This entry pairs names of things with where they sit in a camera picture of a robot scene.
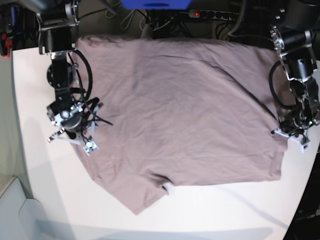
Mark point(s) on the white cabinet corner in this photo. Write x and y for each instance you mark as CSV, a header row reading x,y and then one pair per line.
x,y
20,216

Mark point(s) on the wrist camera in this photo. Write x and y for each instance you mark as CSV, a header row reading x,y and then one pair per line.
x,y
89,147
300,145

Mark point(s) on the red clamp tool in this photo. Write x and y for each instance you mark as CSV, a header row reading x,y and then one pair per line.
x,y
5,45

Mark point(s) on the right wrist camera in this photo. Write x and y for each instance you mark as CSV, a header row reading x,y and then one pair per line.
x,y
89,147

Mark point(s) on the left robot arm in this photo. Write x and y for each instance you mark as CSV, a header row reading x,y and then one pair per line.
x,y
290,24

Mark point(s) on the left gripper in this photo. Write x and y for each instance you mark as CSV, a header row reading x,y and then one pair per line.
x,y
294,126

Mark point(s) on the black power strip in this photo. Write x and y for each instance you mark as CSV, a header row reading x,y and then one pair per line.
x,y
212,15

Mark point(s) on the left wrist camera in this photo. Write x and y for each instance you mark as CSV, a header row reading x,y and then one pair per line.
x,y
300,145

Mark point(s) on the mauve t-shirt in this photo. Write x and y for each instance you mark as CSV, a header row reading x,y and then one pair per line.
x,y
182,111

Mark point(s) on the blue box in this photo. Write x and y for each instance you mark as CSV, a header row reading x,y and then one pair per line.
x,y
155,4

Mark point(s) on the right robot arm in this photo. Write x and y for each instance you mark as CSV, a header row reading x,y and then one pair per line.
x,y
69,73

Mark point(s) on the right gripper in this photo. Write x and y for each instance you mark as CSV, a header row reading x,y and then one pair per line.
x,y
76,125

